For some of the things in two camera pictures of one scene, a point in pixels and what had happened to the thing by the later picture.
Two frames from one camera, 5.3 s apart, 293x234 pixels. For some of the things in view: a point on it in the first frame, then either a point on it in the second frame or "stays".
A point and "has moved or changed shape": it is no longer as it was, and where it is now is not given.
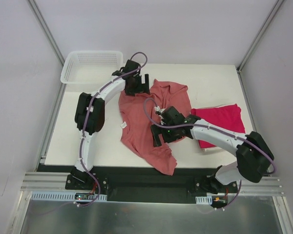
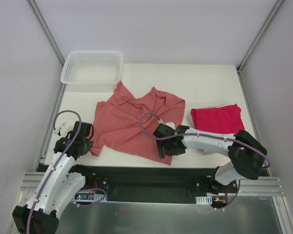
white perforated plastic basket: [85, 70] stays
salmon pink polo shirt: [136, 121] has moved or changed shape
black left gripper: [141, 84] → [87, 145]
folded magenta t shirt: [228, 117] stays
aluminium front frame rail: [39, 181] stays
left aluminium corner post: [38, 15] stays
